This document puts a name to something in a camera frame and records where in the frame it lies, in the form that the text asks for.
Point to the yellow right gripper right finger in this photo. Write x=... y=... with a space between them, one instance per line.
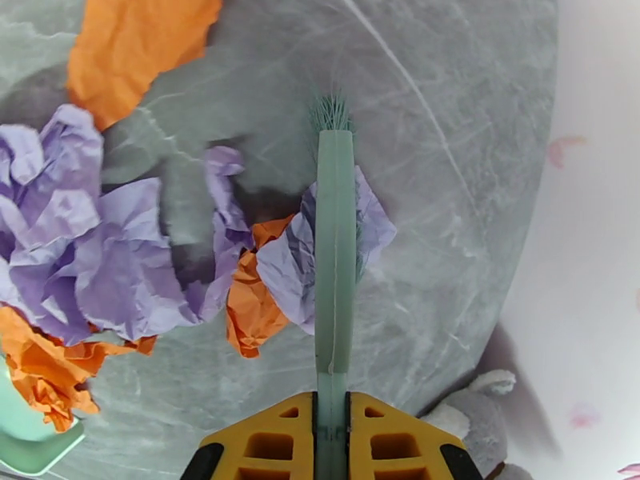
x=400 y=443

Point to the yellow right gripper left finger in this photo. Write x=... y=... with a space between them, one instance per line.
x=260 y=443

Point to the orange paper scrap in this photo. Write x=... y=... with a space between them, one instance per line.
x=255 y=303
x=45 y=373
x=135 y=48

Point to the purple paper scrap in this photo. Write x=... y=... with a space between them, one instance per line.
x=100 y=253
x=290 y=263
x=227 y=228

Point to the green hand brush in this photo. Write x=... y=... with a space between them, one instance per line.
x=334 y=243

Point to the green plastic dustpan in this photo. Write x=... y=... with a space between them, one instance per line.
x=30 y=448

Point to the grey white plush dog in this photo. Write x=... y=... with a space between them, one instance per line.
x=475 y=428

